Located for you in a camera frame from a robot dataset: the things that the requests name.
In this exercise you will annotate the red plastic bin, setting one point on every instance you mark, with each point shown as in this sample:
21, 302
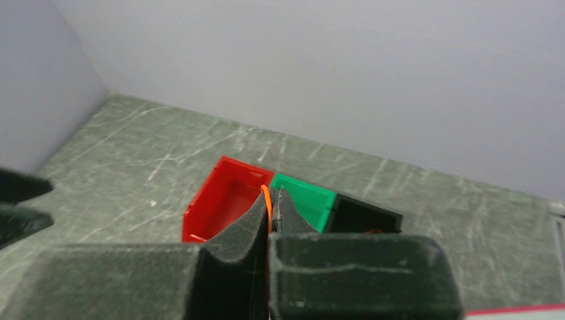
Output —
230, 189

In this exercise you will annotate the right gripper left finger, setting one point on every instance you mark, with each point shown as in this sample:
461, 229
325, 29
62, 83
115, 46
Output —
223, 278

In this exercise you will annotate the white board with pink frame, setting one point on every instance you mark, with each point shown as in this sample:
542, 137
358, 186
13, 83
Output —
533, 312

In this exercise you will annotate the black plastic bin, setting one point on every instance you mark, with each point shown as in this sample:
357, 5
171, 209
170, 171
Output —
350, 215

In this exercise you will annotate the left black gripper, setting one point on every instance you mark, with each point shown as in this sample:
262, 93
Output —
17, 220

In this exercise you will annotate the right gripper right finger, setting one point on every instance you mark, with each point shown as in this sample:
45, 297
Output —
316, 275

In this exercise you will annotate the green plastic bin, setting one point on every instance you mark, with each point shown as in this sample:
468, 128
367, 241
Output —
314, 203

